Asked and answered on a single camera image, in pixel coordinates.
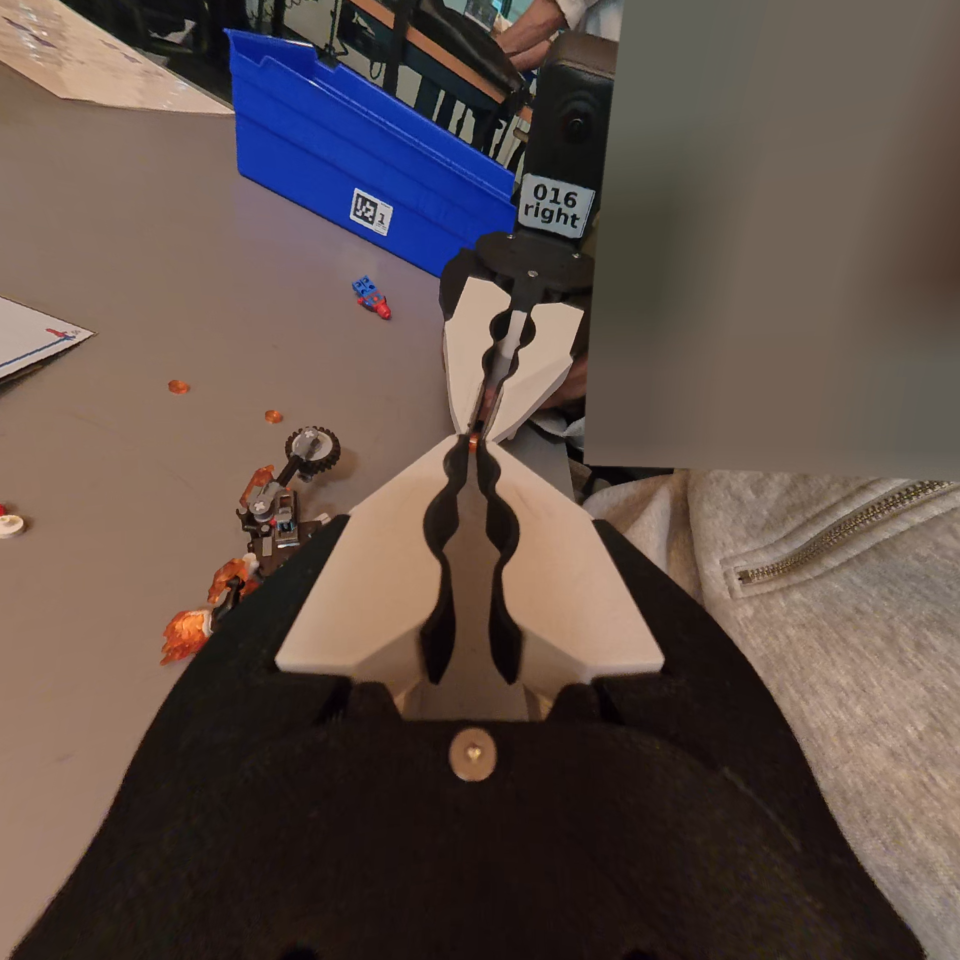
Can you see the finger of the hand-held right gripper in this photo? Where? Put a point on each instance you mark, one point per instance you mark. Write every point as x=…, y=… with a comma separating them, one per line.
x=465, y=345
x=544, y=352

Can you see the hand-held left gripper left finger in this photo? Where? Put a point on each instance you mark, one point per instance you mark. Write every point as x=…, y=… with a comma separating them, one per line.
x=360, y=600

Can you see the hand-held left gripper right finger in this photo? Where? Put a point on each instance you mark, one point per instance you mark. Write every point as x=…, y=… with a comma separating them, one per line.
x=585, y=600

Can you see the lego motorcycle model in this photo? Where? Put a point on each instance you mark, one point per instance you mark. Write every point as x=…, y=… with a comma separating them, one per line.
x=281, y=517

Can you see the person's right forearm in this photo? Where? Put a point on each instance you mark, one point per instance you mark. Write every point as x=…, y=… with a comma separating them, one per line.
x=562, y=431

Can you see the red blue lego minifigure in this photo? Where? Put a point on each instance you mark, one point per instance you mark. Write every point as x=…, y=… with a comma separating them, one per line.
x=373, y=296

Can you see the lego instruction booklet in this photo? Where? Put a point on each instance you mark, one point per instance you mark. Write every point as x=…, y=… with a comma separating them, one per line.
x=30, y=337

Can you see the person's right hand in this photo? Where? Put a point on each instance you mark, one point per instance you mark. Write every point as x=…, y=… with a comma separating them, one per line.
x=571, y=390

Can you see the black bag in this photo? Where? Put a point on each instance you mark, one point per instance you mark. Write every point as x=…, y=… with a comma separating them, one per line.
x=465, y=37

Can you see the wooden background desk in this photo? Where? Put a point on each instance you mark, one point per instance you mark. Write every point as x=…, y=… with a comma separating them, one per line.
x=420, y=49

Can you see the blue plastic bin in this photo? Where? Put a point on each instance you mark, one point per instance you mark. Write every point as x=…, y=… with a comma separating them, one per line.
x=315, y=142

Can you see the printed paper sheet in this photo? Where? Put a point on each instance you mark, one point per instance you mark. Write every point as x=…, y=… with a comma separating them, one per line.
x=90, y=60

